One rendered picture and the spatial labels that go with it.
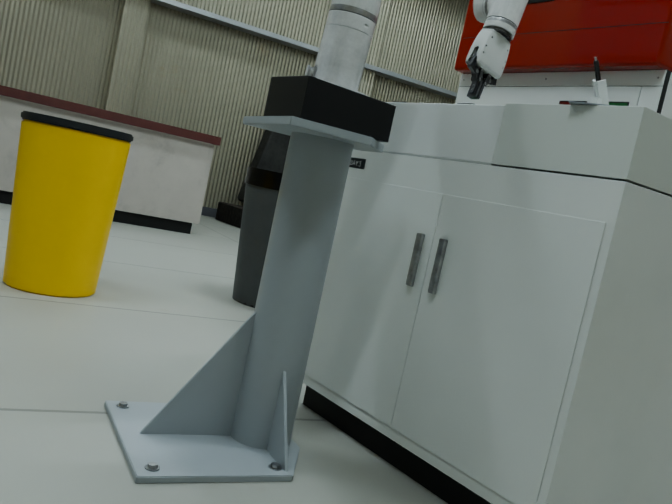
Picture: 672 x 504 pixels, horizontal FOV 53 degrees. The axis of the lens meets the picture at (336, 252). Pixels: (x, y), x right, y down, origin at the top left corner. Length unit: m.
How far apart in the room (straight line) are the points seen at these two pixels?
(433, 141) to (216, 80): 7.88
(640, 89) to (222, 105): 7.79
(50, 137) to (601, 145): 2.20
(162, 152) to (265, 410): 4.98
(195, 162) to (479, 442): 5.32
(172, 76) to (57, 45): 1.41
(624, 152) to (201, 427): 1.16
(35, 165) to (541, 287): 2.18
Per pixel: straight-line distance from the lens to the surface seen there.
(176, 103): 9.43
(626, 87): 2.28
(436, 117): 1.83
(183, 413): 1.76
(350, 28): 1.71
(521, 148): 1.62
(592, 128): 1.53
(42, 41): 9.22
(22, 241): 3.12
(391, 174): 1.91
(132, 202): 6.52
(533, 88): 2.48
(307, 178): 1.65
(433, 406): 1.72
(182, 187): 6.61
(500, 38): 1.85
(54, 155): 3.03
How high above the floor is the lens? 0.67
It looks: 5 degrees down
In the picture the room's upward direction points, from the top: 12 degrees clockwise
